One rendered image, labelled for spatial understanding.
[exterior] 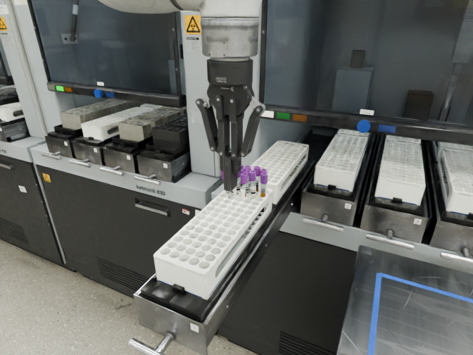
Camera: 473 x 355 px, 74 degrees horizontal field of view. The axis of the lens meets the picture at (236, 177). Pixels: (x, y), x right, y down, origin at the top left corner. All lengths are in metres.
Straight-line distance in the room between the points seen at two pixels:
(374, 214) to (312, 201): 0.15
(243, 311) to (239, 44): 0.93
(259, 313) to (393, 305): 0.68
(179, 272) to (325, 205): 0.45
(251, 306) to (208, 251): 0.66
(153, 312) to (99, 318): 1.12
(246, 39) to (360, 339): 0.45
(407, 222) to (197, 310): 0.53
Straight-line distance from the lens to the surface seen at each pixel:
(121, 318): 1.64
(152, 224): 1.19
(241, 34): 0.50
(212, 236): 0.56
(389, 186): 0.83
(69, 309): 1.77
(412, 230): 0.85
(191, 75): 0.98
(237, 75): 0.51
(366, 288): 0.57
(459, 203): 0.86
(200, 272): 0.50
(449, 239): 0.86
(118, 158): 1.15
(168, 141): 1.08
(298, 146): 0.97
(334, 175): 0.84
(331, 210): 0.84
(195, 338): 0.54
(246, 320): 1.24
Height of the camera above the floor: 1.20
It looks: 26 degrees down
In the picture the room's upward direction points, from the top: straight up
